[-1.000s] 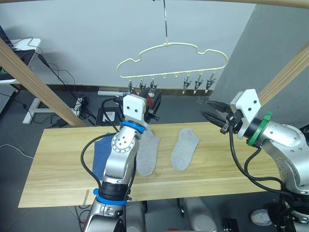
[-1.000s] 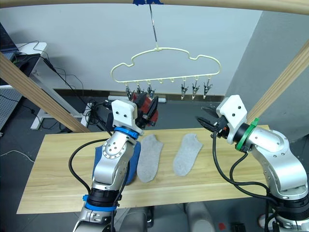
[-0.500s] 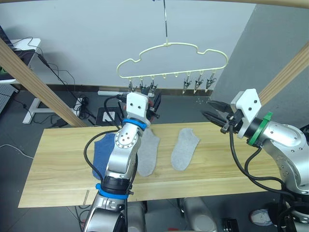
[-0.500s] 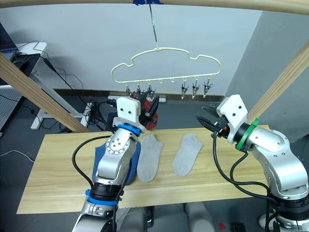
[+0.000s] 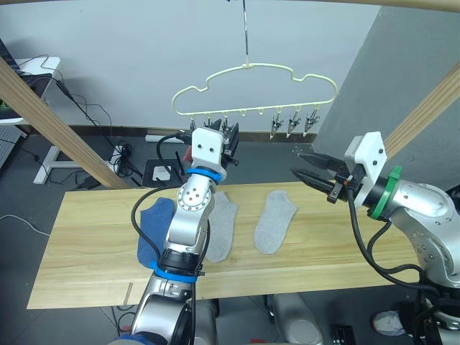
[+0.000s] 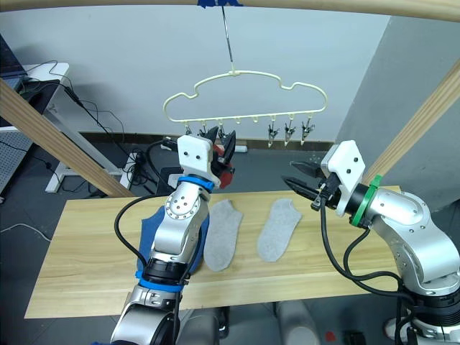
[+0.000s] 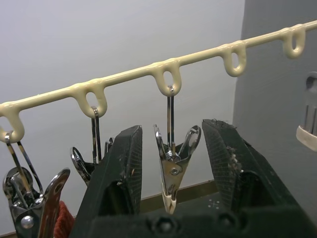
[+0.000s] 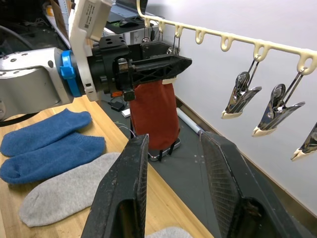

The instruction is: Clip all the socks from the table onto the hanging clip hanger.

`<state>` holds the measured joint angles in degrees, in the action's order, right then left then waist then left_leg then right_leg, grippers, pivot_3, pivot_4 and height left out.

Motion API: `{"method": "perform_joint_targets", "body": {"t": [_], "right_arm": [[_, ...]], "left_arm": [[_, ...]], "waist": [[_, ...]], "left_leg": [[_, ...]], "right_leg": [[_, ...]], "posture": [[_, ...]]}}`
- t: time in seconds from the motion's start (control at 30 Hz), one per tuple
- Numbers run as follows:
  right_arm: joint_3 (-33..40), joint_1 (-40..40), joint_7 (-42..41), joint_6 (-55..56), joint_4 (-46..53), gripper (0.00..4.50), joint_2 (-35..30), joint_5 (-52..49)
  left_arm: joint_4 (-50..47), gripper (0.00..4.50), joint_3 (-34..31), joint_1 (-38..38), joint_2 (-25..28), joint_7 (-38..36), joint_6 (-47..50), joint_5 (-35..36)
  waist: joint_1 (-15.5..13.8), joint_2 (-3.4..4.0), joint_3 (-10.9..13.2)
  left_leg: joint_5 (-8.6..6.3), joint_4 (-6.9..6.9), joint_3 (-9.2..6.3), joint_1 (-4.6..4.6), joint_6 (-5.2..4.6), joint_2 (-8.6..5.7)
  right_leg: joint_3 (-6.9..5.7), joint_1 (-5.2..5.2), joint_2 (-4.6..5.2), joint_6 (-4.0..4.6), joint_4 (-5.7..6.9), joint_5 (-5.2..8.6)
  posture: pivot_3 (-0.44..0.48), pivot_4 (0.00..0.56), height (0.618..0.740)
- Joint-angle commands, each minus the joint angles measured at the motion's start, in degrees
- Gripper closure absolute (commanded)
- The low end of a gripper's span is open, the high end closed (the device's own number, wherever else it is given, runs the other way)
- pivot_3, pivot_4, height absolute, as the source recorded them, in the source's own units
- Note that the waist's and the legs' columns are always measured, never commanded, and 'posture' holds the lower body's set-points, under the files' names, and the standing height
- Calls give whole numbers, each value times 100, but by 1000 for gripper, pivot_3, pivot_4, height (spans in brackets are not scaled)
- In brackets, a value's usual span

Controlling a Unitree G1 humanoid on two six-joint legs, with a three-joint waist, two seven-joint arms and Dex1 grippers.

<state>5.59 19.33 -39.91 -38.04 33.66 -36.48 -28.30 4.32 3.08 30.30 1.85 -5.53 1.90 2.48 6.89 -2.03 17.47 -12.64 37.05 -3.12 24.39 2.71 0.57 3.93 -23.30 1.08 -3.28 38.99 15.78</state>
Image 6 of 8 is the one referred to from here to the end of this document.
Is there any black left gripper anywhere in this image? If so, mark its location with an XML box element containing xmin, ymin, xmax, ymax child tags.
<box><xmin>199</xmin><ymin>125</ymin><xmax>237</xmax><ymax>178</ymax></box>

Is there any grey perforated metal board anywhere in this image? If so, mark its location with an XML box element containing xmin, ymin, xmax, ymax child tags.
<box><xmin>0</xmin><ymin>128</ymin><xmax>34</xmax><ymax>203</ymax></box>

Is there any blue forearm cable tie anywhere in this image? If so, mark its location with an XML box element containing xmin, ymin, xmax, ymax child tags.
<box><xmin>134</xmin><ymin>268</ymin><xmax>190</xmax><ymax>293</ymax></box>

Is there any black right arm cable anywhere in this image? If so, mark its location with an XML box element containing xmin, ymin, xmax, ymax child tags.
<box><xmin>318</xmin><ymin>203</ymin><xmax>416</xmax><ymax>345</ymax></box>

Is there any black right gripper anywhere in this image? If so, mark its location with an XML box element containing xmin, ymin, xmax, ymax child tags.
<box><xmin>280</xmin><ymin>160</ymin><xmax>343</xmax><ymax>212</ymax></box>

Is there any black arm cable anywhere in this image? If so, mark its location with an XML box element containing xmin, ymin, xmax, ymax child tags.
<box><xmin>114</xmin><ymin>137</ymin><xmax>190</xmax><ymax>288</ymax></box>
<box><xmin>318</xmin><ymin>203</ymin><xmax>416</xmax><ymax>345</ymax></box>

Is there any blue tape strip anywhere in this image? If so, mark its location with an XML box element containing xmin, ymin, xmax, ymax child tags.
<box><xmin>196</xmin><ymin>0</ymin><xmax>246</xmax><ymax>9</ymax></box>

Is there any black desk cable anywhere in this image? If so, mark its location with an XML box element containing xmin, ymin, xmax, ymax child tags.
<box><xmin>21</xmin><ymin>60</ymin><xmax>127</xmax><ymax>145</ymax></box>

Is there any blue sock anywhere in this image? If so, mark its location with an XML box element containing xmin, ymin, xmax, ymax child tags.
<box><xmin>135</xmin><ymin>207</ymin><xmax>211</xmax><ymax>277</ymax></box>

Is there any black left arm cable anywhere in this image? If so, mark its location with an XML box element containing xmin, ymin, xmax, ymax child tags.
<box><xmin>114</xmin><ymin>137</ymin><xmax>190</xmax><ymax>288</ymax></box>

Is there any red sock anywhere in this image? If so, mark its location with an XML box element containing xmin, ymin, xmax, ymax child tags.
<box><xmin>211</xmin><ymin>142</ymin><xmax>236</xmax><ymax>190</ymax></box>

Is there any green wrist cable tie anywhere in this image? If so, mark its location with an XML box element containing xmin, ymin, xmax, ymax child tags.
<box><xmin>349</xmin><ymin>174</ymin><xmax>384</xmax><ymax>228</ymax></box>

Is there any cream cloud-shaped clip hanger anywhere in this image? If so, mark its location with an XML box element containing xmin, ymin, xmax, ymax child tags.
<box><xmin>162</xmin><ymin>69</ymin><xmax>329</xmax><ymax>125</ymax></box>

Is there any grey ankle sock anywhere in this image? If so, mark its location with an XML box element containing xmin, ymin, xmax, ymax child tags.
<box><xmin>202</xmin><ymin>199</ymin><xmax>245</xmax><ymax>273</ymax></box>
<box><xmin>257</xmin><ymin>198</ymin><xmax>303</xmax><ymax>264</ymax></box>

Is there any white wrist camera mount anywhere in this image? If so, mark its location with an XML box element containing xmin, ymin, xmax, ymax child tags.
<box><xmin>176</xmin><ymin>134</ymin><xmax>221</xmax><ymax>188</ymax></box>
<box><xmin>320</xmin><ymin>140</ymin><xmax>367</xmax><ymax>217</ymax></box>

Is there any white floor cable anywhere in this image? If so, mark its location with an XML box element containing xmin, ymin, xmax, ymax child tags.
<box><xmin>0</xmin><ymin>221</ymin><xmax>54</xmax><ymax>242</ymax></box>

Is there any wooden frame cross beam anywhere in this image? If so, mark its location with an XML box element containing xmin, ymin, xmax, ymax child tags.
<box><xmin>0</xmin><ymin>0</ymin><xmax>460</xmax><ymax>27</ymax></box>

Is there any blue wrist cable tie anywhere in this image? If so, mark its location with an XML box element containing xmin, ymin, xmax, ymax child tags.
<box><xmin>177</xmin><ymin>174</ymin><xmax>222</xmax><ymax>190</ymax></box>

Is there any slanted wooden frame post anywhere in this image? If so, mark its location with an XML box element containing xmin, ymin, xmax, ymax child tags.
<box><xmin>0</xmin><ymin>77</ymin><xmax>136</xmax><ymax>199</ymax></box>
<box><xmin>360</xmin><ymin>58</ymin><xmax>460</xmax><ymax>186</ymax></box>

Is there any dark laptop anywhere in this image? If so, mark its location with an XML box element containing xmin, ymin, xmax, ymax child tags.
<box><xmin>0</xmin><ymin>33</ymin><xmax>30</xmax><ymax>90</ymax></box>

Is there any black floor cable bundle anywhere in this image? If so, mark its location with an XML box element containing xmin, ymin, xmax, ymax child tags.
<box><xmin>121</xmin><ymin>142</ymin><xmax>161</xmax><ymax>196</ymax></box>

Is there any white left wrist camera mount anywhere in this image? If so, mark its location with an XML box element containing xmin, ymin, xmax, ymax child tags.
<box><xmin>176</xmin><ymin>134</ymin><xmax>221</xmax><ymax>188</ymax></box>

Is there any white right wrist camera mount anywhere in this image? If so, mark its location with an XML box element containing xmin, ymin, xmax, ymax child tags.
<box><xmin>320</xmin><ymin>140</ymin><xmax>367</xmax><ymax>217</ymax></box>

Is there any white desk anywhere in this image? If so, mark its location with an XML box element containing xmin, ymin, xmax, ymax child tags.
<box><xmin>20</xmin><ymin>62</ymin><xmax>134</xmax><ymax>193</ymax></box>

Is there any metal hanger hook rod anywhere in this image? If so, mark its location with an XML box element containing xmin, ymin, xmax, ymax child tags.
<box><xmin>220</xmin><ymin>5</ymin><xmax>236</xmax><ymax>73</ymax></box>

